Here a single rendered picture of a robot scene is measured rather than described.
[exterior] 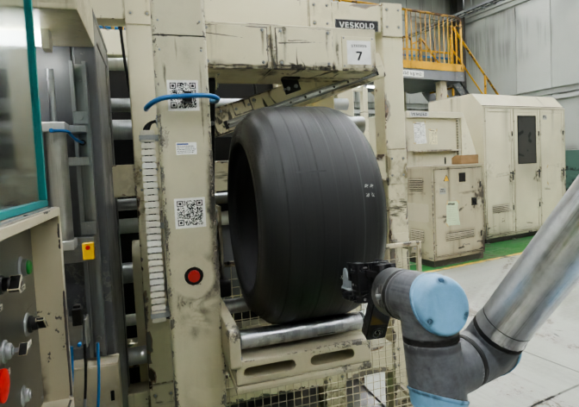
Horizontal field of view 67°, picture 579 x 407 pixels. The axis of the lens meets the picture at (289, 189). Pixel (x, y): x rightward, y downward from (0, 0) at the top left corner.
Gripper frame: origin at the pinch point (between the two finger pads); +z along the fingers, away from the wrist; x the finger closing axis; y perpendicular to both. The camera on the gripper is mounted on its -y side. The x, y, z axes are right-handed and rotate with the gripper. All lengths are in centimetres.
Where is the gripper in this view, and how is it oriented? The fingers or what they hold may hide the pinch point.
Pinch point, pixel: (347, 289)
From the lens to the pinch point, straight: 105.3
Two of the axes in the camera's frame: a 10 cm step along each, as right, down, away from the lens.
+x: -9.5, 0.6, -3.0
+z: -2.9, 0.9, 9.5
